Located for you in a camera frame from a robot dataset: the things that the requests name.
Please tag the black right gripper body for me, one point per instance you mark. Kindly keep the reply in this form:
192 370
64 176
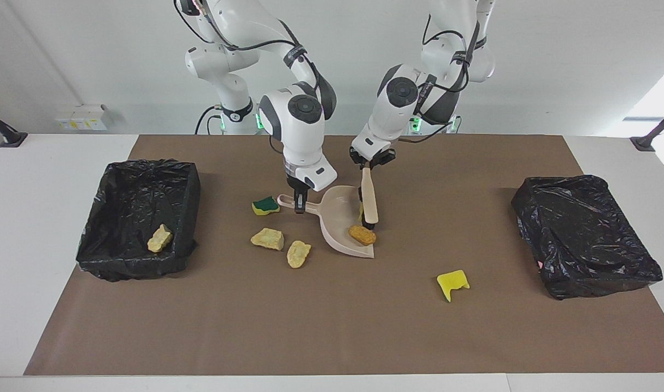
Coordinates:
300 193

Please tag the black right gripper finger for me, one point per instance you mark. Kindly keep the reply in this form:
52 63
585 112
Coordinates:
301 207

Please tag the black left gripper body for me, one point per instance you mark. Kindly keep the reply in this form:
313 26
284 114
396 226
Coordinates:
386 158

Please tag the pink hand brush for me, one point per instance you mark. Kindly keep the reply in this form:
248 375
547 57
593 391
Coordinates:
369 196

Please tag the green and yellow sponge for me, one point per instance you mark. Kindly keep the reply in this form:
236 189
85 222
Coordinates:
265 205

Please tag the pink plastic dustpan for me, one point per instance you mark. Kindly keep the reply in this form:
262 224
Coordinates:
337 218

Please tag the angular beige sponge chunk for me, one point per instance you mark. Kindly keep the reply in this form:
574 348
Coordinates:
267 239

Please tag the rounded beige sponge chunk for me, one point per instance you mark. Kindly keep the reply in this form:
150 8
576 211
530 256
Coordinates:
299 253

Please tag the brown oval sponge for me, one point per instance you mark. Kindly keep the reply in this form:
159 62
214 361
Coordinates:
362 234

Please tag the notched yellow sponge piece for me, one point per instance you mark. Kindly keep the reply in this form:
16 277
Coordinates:
452 281

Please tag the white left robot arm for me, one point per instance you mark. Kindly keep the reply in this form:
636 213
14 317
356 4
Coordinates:
397 103

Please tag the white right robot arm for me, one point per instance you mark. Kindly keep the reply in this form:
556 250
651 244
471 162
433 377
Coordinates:
299 130

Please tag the open bin with black bag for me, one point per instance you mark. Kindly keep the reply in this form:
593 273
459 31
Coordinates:
136 185

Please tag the closed black bag bin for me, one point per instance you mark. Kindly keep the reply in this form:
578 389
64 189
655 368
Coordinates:
582 234

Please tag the brown table mat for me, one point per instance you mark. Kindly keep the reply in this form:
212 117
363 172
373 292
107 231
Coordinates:
332 326

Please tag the small beige sponge block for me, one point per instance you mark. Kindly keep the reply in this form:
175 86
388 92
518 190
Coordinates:
159 239

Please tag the white wall power box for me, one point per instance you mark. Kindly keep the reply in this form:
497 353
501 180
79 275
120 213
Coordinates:
81 120

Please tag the black clamp post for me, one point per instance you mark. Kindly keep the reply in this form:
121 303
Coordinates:
645 142
11 139

